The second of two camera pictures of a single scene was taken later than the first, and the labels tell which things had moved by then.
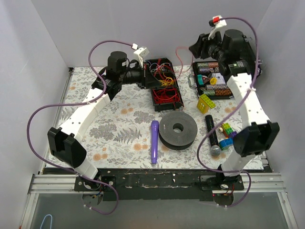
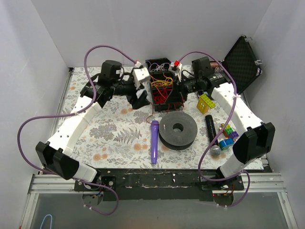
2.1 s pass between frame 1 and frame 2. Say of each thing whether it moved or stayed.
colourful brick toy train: stayed
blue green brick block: stayed
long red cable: moved
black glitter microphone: stayed
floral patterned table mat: stayed
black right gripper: moved
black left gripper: moved
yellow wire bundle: stayed
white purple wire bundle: stayed
